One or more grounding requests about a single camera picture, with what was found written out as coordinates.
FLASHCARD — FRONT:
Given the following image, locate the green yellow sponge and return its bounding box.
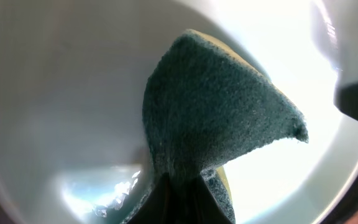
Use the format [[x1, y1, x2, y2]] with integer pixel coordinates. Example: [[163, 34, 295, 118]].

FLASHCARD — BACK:
[[127, 29, 309, 223]]

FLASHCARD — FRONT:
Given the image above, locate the mint plate with large scribble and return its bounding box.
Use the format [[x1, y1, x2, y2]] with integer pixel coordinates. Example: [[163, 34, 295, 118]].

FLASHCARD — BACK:
[[0, 0, 358, 223]]

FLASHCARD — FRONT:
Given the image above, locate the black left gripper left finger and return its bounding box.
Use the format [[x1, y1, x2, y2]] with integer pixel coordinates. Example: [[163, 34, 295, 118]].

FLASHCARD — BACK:
[[127, 174, 172, 224]]

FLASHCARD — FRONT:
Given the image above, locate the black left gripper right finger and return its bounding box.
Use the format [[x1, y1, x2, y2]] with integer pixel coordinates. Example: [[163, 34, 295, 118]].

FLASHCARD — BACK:
[[191, 175, 232, 224]]

